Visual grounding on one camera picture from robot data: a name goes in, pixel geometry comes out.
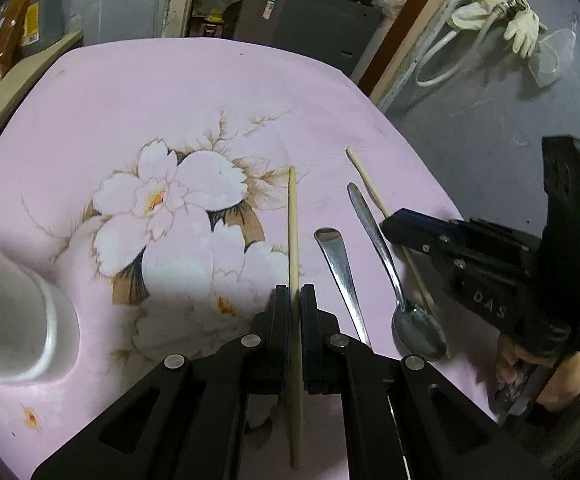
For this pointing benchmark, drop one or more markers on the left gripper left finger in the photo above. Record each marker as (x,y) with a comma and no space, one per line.
(184,419)

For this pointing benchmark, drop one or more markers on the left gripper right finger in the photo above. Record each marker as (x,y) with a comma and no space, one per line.
(402,418)

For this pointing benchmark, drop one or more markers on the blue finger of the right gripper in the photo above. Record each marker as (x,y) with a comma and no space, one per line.
(415,218)
(432,239)

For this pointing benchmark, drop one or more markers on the steel spoon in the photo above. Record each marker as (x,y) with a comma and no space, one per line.
(333,249)
(417,330)

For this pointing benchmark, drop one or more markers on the person's right hand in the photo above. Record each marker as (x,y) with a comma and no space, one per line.
(559,376)

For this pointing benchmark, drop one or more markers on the white utensil holder cup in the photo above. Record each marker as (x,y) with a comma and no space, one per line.
(39,332)

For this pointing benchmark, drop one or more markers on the dark grey cabinet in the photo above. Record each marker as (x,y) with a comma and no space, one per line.
(335,32)

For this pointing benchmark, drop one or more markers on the cream rubber glove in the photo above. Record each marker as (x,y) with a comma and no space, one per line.
(522,23)

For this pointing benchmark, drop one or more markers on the pink floral tablecloth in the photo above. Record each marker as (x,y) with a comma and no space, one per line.
(148,180)

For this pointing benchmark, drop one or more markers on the beige countertop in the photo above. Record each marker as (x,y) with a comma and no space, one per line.
(23,76)

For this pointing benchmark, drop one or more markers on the plastic oil jug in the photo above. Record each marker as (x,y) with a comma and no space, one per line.
(42,27)

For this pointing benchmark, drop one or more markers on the brown snack bag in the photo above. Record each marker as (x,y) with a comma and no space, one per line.
(11,31)

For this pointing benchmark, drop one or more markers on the clear plastic bag on wall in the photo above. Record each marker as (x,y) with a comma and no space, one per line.
(553,55)

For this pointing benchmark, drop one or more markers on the wooden door frame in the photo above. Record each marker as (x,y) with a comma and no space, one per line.
(397,55)

